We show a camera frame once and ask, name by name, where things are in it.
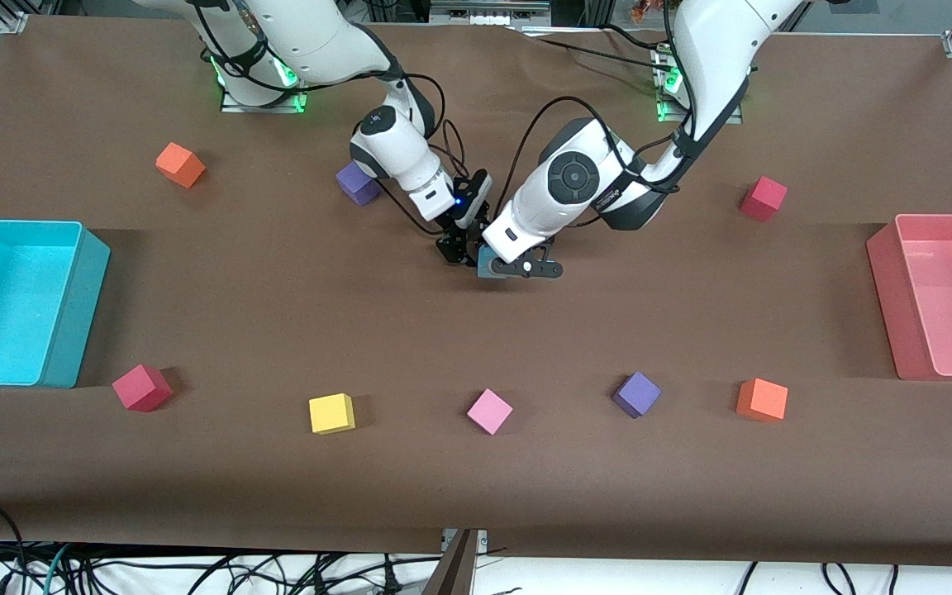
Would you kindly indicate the light blue foam block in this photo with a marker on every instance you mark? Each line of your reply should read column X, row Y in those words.
column 486, row 266

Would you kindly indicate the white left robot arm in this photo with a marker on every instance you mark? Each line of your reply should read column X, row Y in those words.
column 608, row 190

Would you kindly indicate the purple foam block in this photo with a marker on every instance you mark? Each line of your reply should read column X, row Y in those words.
column 356, row 190
column 636, row 394

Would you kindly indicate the brown table cover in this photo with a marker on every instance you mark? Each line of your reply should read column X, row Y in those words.
column 476, row 347

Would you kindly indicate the pink foam block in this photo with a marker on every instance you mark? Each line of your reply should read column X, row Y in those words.
column 489, row 411

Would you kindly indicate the yellow foam block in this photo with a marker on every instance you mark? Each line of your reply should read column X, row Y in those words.
column 331, row 413

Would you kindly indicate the crimson foam block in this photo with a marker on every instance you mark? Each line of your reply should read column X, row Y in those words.
column 763, row 198
column 141, row 387

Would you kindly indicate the orange foam block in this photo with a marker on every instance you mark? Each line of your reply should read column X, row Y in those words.
column 762, row 400
column 180, row 165

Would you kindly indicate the dark angled bar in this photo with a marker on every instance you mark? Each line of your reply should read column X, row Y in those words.
column 451, row 574

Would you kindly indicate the cyan plastic bin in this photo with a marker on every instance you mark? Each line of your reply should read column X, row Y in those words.
column 5, row 314

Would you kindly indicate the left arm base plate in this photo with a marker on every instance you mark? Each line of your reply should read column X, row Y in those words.
column 664, row 111

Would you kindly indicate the white network switch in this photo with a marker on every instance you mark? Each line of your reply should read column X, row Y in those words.
column 488, row 12

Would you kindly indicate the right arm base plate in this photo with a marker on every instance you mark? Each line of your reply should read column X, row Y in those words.
column 232, row 107

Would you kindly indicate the silver metal bracket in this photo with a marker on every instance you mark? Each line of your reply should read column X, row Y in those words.
column 480, row 541

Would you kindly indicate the aluminium corner bracket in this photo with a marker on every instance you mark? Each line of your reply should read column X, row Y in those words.
column 11, row 23

